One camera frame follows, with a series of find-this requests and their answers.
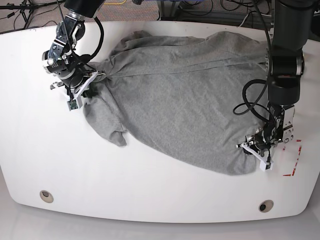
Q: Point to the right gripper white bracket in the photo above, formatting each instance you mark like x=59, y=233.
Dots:
x=78, y=85

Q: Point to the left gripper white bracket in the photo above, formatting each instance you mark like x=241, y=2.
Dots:
x=257, y=146

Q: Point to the grey T-shirt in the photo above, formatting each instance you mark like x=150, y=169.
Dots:
x=177, y=94

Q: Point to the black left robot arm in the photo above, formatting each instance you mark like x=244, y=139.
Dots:
x=292, y=20

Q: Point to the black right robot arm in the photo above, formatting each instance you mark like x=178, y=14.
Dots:
x=60, y=60

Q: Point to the red tape rectangle marking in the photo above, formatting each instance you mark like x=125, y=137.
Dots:
x=291, y=153

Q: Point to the black tripod stand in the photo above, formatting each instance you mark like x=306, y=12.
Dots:
x=26, y=10

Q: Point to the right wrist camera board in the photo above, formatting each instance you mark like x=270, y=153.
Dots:
x=72, y=104

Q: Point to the right table cable grommet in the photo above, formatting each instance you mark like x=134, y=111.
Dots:
x=266, y=206

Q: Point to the table cable grommet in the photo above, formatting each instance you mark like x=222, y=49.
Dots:
x=266, y=206
x=46, y=196

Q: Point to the left table cable grommet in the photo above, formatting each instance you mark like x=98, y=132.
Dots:
x=46, y=196

